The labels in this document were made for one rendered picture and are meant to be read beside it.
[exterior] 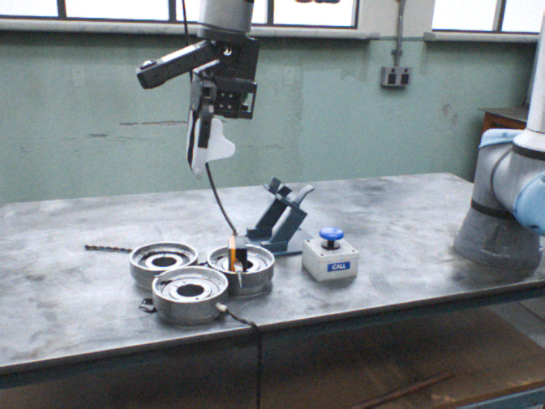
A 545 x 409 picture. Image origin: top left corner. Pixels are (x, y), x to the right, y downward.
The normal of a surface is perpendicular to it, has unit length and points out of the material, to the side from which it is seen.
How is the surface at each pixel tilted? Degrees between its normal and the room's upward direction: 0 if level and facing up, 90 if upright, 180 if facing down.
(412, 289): 0
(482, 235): 72
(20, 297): 0
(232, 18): 91
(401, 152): 90
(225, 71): 91
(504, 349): 0
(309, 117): 90
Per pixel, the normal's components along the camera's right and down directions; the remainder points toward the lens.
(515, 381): 0.04, -0.94
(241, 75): 0.31, 0.34
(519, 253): 0.07, 0.04
